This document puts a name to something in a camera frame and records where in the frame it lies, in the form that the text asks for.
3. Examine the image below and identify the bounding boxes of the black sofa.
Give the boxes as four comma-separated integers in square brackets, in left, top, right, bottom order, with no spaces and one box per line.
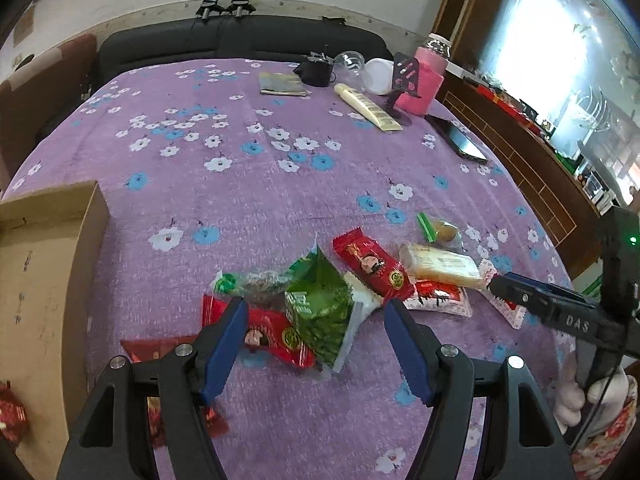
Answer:
[97,12,394,84]

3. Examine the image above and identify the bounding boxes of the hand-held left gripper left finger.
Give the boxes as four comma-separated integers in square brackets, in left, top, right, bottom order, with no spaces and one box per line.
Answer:
[56,296,249,480]

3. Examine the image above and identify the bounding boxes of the yellow cake packet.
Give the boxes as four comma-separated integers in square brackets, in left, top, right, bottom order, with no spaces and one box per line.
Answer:
[399,242,497,291]

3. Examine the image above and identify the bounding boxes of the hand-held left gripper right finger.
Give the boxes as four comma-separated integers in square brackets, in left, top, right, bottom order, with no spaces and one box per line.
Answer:
[384,299,576,480]

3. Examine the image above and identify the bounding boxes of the small green clear packet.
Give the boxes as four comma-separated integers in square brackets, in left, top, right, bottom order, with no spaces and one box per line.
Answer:
[416,212,465,252]

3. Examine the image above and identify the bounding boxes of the clear green-label snack packet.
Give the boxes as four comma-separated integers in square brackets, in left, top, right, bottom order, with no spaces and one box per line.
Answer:
[212,269,297,307]

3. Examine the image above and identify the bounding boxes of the black phone stand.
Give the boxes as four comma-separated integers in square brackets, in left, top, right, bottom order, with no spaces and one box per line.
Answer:
[384,52,427,127]

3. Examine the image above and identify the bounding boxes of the red face-print snack packet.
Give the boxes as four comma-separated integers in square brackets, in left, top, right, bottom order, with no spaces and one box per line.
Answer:
[200,294,319,372]
[332,227,417,302]

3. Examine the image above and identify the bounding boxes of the person's right forearm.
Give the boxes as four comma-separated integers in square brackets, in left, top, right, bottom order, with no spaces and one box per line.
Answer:
[569,400,635,480]

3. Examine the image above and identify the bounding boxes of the green booklet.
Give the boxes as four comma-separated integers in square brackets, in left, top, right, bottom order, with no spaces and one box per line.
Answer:
[258,72,311,97]

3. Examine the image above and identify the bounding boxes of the purple floral blanket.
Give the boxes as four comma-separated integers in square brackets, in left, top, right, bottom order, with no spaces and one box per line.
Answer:
[0,57,581,480]

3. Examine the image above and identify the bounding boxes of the white and red snack packet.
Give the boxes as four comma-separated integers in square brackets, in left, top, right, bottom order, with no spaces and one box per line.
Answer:
[479,259,529,331]
[402,280,474,319]

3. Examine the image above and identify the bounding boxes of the person's right hand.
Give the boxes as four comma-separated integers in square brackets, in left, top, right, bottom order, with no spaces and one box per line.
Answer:
[550,359,631,436]

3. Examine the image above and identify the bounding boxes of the pink sleeved bottle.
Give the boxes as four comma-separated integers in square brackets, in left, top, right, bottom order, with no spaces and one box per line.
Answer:
[395,32,452,117]

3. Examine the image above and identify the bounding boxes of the black smartphone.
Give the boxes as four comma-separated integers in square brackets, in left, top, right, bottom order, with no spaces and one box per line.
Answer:
[425,113,489,164]

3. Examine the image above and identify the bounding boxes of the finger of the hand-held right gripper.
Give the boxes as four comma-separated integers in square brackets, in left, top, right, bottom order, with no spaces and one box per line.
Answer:
[487,276,617,347]
[504,271,598,307]

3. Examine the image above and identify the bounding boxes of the black cable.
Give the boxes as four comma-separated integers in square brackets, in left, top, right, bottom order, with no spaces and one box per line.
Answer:
[570,370,618,455]

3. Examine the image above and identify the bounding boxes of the crinkled red gold snack packet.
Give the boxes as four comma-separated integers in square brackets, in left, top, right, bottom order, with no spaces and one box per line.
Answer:
[0,380,29,447]

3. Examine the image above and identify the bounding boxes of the white container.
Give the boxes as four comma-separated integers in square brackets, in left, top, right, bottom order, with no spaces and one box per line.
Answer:
[362,57,397,96]

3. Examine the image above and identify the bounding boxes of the cream tube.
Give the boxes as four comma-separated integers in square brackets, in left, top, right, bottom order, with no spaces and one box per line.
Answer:
[333,82,404,132]

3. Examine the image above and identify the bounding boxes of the wooden cabinet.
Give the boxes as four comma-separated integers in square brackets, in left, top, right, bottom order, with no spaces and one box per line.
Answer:
[425,0,640,286]

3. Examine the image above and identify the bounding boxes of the glass door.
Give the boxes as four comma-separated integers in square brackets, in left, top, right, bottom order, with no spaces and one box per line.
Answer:
[479,0,640,201]

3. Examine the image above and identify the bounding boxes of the clear plastic cup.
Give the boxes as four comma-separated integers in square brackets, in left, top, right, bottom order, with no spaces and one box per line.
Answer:
[332,50,367,79]

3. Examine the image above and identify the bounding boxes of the dark red snack packet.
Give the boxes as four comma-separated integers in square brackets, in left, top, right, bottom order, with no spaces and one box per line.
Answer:
[120,334,231,450]

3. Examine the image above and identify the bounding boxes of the cardboard box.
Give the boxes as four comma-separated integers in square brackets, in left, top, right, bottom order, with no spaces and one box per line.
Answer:
[0,180,111,466]

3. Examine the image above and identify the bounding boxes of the green snack packet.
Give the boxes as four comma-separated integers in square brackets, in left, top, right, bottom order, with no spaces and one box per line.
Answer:
[284,246,385,375]

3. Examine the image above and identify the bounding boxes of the black pouch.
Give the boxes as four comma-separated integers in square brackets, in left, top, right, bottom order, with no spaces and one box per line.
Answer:
[293,52,335,87]

